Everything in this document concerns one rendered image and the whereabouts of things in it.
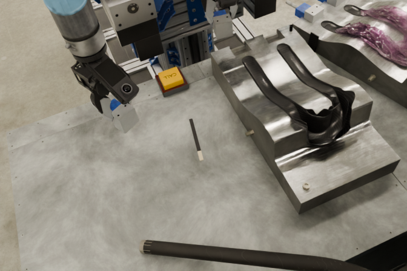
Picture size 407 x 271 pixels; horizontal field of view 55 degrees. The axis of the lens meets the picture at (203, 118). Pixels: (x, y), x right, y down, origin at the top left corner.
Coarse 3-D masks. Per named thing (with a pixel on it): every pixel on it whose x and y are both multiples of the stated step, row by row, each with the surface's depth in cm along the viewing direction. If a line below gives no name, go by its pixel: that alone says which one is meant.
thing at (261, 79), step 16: (288, 48) 111; (256, 64) 108; (288, 64) 107; (256, 80) 105; (304, 80) 103; (320, 80) 101; (272, 96) 101; (336, 96) 95; (352, 96) 90; (288, 112) 93; (304, 112) 90; (320, 112) 88; (336, 112) 95; (320, 128) 93; (336, 128) 94; (320, 144) 91
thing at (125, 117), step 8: (112, 104) 96; (120, 104) 96; (128, 104) 94; (112, 112) 93; (120, 112) 93; (128, 112) 93; (120, 120) 92; (128, 120) 94; (136, 120) 97; (120, 128) 95; (128, 128) 96
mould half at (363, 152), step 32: (288, 32) 114; (224, 64) 109; (320, 64) 106; (256, 96) 101; (288, 96) 98; (320, 96) 94; (256, 128) 96; (288, 128) 88; (352, 128) 95; (288, 160) 92; (320, 160) 91; (352, 160) 90; (384, 160) 89; (288, 192) 91; (320, 192) 86
